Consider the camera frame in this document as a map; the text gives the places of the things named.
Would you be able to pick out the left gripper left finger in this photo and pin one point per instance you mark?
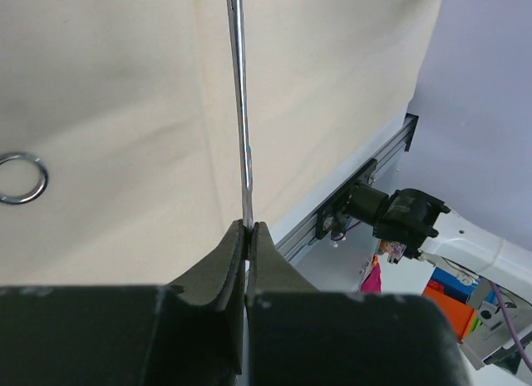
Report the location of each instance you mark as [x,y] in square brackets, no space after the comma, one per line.
[201,318]

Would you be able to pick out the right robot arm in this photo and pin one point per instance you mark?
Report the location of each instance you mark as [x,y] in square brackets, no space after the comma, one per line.
[426,226]

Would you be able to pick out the steel surgical forceps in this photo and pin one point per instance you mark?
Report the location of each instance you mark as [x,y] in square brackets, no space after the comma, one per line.
[237,40]

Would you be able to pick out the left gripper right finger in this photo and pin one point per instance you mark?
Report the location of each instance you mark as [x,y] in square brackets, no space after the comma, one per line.
[268,269]

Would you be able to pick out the steel surgical scissors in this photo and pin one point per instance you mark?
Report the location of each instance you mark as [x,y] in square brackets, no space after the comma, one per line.
[24,177]

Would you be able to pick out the aluminium front rail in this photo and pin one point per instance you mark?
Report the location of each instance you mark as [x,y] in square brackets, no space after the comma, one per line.
[302,235]

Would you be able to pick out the beige cloth wrap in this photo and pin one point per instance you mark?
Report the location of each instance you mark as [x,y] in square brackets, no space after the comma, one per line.
[130,105]

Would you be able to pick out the colourful blocks outside cell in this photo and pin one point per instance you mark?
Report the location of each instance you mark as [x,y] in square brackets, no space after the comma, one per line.
[451,296]

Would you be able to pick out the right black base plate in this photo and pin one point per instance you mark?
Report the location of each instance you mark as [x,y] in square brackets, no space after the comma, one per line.
[329,213]

